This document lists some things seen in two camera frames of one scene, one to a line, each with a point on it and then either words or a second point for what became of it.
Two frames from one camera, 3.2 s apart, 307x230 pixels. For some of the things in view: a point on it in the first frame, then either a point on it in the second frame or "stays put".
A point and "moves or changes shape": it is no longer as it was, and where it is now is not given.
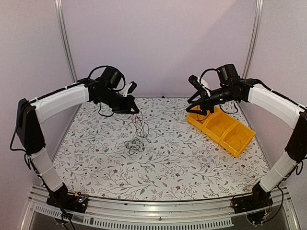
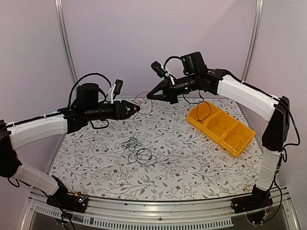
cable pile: x=136 y=144 moves or changes shape
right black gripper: x=205 y=99 -> x=169 y=95
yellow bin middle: x=219 y=125 stays put
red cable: x=203 y=119 stays put
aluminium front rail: x=122 y=213 stays put
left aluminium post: x=64 y=31 stays put
